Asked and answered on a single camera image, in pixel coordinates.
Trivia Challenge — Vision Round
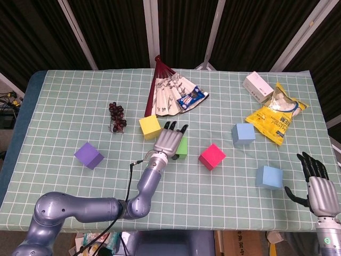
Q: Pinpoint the brown cardboard box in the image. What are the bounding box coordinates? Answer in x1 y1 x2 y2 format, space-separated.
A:
217 230 270 256

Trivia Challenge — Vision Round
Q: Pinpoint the yellow snack bag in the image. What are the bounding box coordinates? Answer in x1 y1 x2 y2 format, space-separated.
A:
245 81 311 146

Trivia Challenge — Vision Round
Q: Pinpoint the black electronic device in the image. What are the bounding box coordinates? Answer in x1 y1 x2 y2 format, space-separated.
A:
0 111 17 130

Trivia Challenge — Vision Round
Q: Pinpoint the green checked tablecloth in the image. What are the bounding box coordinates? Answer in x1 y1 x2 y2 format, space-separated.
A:
0 68 341 232

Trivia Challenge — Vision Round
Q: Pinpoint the yellow foam cube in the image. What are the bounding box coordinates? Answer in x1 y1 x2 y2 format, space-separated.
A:
139 115 163 141

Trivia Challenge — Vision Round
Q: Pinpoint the white cardboard box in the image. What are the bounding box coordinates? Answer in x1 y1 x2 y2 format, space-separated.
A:
242 70 275 103

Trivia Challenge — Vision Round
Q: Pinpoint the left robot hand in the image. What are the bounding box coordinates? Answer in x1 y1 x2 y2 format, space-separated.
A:
153 121 189 161

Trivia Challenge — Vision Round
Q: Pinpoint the light blue foam cube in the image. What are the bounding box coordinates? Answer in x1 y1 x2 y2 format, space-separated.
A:
255 165 283 190
231 123 256 146

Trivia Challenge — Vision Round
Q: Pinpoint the white metal frame post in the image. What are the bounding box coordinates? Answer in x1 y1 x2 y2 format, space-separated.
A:
0 71 26 98
142 0 160 69
57 0 98 70
269 0 332 72
326 114 341 129
195 0 227 70

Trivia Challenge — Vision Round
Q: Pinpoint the green foam cube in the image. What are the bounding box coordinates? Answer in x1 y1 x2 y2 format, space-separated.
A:
175 137 189 161

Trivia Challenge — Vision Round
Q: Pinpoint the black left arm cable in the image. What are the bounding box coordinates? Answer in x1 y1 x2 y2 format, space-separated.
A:
70 159 150 256

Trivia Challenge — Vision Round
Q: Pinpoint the colourful printed bag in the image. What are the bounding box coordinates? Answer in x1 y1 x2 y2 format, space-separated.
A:
74 231 122 256

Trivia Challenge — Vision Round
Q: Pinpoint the painted paper folding fan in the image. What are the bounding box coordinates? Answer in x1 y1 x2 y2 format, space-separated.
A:
144 54 210 118

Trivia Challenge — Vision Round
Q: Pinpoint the dark red grape bunch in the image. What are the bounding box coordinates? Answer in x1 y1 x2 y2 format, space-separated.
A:
108 101 128 134

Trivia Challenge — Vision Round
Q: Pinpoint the pink foam cube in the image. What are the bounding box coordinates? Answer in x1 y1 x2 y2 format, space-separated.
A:
198 143 226 171

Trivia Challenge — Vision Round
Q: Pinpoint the blue cookie snack packet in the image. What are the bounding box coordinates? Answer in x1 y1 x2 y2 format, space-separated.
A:
176 85 206 110

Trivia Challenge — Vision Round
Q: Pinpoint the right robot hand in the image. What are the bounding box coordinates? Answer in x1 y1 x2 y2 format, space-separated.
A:
284 151 338 218

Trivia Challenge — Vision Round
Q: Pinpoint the purple foam cube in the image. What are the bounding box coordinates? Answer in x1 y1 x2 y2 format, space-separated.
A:
74 142 105 171

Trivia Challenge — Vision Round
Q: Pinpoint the yellow and black cable bundle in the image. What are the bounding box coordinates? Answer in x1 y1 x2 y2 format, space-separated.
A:
0 92 23 108

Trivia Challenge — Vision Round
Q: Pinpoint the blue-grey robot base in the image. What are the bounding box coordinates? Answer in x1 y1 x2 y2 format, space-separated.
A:
125 229 216 256

